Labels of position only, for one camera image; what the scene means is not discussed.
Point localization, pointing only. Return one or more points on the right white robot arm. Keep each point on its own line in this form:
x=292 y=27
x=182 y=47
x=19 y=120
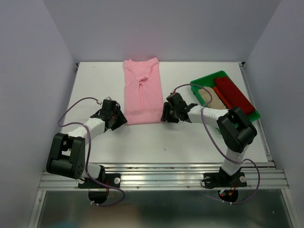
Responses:
x=235 y=127

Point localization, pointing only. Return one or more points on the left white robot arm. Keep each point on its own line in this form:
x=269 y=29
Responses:
x=68 y=156

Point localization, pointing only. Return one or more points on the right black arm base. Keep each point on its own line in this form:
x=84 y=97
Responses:
x=227 y=185

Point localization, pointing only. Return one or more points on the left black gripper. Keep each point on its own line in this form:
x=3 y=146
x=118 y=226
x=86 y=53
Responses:
x=121 y=118

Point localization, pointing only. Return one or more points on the pink t-shirt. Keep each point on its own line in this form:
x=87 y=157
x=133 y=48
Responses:
x=143 y=99

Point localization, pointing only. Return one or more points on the rolled beige t-shirt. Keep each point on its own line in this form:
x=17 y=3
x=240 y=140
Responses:
x=209 y=96

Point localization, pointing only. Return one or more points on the green plastic tray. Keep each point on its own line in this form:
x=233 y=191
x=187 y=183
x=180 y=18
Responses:
x=209 y=82

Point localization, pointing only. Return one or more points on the rolled red t-shirt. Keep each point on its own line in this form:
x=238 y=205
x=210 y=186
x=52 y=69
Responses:
x=233 y=95

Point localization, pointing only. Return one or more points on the aluminium rail frame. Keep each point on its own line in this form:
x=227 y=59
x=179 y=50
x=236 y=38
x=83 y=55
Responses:
x=161 y=168

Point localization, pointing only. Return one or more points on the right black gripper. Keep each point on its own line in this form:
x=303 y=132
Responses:
x=166 y=116

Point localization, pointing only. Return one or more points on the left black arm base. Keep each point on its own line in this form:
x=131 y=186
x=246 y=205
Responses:
x=104 y=191

